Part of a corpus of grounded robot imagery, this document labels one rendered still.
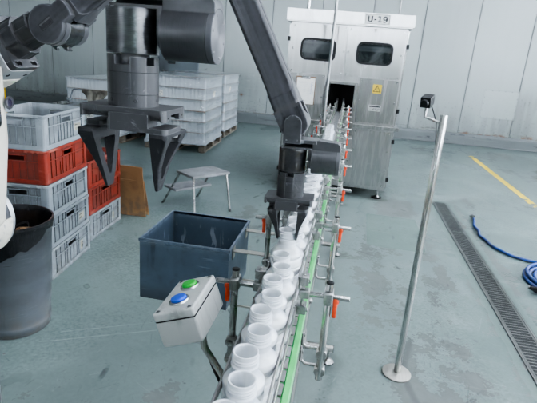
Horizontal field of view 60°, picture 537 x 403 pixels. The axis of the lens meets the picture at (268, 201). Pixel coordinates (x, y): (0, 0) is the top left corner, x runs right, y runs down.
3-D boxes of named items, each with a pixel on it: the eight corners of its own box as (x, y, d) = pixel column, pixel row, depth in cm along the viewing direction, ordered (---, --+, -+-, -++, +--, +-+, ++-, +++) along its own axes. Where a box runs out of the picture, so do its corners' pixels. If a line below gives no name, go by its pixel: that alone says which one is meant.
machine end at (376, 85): (387, 201, 563) (416, 15, 501) (272, 188, 583) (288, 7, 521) (379, 172, 714) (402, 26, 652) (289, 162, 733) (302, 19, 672)
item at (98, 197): (89, 217, 375) (89, 189, 368) (41, 211, 379) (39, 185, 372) (121, 196, 433) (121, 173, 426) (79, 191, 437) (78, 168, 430)
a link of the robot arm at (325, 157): (290, 110, 100) (284, 114, 91) (344, 115, 98) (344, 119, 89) (286, 165, 103) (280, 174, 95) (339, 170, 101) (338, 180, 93)
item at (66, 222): (51, 251, 308) (49, 219, 302) (-10, 245, 310) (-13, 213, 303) (90, 221, 366) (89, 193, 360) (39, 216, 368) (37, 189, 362)
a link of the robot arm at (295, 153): (282, 138, 100) (277, 142, 94) (314, 141, 99) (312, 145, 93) (280, 170, 102) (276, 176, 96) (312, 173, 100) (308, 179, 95)
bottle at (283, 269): (291, 347, 94) (298, 273, 89) (261, 345, 94) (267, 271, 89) (288, 329, 100) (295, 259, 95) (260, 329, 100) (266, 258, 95)
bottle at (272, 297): (243, 369, 87) (248, 289, 82) (270, 359, 90) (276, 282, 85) (260, 388, 82) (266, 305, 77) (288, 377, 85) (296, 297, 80)
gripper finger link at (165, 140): (165, 200, 53) (166, 117, 50) (106, 193, 54) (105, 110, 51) (185, 185, 60) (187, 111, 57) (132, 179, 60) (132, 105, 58)
